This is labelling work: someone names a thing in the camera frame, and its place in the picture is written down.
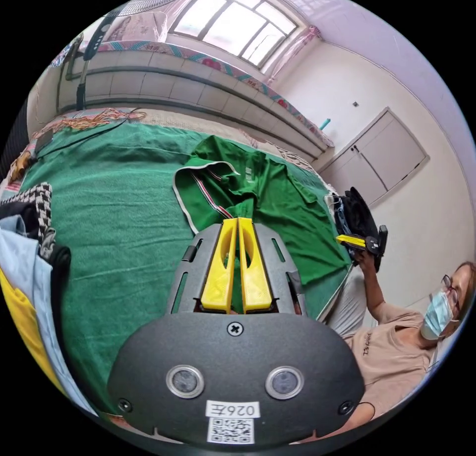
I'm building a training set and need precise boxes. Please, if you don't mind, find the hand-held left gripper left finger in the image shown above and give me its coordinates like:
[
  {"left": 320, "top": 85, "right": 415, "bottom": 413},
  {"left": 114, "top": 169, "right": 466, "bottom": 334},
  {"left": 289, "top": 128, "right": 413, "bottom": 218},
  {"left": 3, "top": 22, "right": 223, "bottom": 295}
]
[{"left": 200, "top": 218, "right": 238, "bottom": 313}]

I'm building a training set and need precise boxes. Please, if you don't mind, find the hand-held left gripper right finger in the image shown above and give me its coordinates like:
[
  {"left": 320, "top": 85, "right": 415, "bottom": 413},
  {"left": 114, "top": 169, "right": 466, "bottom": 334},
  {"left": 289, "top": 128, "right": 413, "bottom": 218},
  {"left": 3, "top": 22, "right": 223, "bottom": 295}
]
[{"left": 238, "top": 217, "right": 274, "bottom": 314}]

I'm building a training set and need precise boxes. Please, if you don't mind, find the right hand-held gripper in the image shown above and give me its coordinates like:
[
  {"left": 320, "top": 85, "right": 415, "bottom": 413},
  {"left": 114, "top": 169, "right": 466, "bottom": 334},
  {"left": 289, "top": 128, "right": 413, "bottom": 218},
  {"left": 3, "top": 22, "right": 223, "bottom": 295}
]
[{"left": 336, "top": 234, "right": 381, "bottom": 259}]

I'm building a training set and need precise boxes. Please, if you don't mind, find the green polo shirt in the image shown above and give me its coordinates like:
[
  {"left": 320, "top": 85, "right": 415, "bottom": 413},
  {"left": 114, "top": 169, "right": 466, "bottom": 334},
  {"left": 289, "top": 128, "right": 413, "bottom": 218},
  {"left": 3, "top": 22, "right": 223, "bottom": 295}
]
[{"left": 172, "top": 135, "right": 353, "bottom": 286}]

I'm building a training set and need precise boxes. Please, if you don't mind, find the person's right forearm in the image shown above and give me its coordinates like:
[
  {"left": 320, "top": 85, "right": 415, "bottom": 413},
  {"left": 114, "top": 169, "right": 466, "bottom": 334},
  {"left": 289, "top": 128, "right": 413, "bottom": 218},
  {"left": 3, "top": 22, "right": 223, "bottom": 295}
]
[{"left": 359, "top": 262, "right": 389, "bottom": 317}]

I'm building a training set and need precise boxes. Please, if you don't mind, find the person's right hand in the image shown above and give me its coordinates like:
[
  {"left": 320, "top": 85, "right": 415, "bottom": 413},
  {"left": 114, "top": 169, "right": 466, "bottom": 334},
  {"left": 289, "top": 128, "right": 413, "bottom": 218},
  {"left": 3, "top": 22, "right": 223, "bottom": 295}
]
[{"left": 352, "top": 248, "right": 375, "bottom": 269}]

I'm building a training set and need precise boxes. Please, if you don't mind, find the black bag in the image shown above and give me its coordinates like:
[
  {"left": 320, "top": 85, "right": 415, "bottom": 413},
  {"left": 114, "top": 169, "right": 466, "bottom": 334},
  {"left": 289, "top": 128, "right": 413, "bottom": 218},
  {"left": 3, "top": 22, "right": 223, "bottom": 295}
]
[{"left": 333, "top": 186, "right": 377, "bottom": 241}]

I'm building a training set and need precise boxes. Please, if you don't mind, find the white cupboard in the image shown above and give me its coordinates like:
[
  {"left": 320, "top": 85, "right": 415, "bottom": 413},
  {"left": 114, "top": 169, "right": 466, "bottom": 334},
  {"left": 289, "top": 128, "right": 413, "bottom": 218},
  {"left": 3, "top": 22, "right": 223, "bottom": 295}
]
[{"left": 319, "top": 106, "right": 431, "bottom": 208}]

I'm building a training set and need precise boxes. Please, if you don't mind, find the person's body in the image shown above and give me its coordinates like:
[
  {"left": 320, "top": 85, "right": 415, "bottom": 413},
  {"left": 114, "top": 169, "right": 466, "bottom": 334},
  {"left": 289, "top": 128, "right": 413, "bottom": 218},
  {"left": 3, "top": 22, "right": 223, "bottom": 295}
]
[{"left": 319, "top": 261, "right": 476, "bottom": 431}]

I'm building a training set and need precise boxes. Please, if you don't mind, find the bed with green cover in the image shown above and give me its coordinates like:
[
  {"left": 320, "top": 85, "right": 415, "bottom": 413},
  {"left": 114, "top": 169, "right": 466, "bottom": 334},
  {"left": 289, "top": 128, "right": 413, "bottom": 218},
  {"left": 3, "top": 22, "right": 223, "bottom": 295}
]
[{"left": 0, "top": 108, "right": 355, "bottom": 419}]

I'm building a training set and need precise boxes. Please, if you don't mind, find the pile of clothes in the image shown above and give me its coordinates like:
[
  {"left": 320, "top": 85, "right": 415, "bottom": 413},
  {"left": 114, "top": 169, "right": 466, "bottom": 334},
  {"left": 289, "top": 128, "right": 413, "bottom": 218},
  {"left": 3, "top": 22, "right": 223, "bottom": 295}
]
[{"left": 0, "top": 182, "right": 98, "bottom": 416}]

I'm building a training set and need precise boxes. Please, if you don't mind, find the pink curtain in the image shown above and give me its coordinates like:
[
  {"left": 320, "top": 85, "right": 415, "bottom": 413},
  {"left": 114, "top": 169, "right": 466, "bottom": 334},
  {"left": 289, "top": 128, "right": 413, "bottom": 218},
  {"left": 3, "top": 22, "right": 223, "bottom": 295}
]
[{"left": 264, "top": 24, "right": 321, "bottom": 86}]

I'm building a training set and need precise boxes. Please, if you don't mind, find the floral ledge cloth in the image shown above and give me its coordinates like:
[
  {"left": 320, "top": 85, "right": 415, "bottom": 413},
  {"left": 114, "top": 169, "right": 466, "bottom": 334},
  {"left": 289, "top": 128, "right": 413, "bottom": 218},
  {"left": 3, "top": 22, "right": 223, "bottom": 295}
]
[{"left": 93, "top": 39, "right": 335, "bottom": 146}]

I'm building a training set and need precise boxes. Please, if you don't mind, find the window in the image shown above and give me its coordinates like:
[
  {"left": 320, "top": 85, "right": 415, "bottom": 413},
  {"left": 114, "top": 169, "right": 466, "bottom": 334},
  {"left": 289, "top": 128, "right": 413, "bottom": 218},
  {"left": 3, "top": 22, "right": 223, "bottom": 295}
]
[{"left": 168, "top": 0, "right": 299, "bottom": 69}]

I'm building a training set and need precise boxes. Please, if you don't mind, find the standing fan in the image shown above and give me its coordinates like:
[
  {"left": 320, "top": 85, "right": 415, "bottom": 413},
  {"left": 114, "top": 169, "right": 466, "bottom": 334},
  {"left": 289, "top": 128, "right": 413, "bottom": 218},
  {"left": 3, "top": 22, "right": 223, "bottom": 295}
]
[{"left": 75, "top": 0, "right": 203, "bottom": 112}]

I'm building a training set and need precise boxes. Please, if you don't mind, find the black cable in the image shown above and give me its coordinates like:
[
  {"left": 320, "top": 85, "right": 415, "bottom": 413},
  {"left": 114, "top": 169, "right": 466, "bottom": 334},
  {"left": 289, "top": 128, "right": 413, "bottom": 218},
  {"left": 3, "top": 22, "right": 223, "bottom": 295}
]
[{"left": 35, "top": 108, "right": 144, "bottom": 159}]

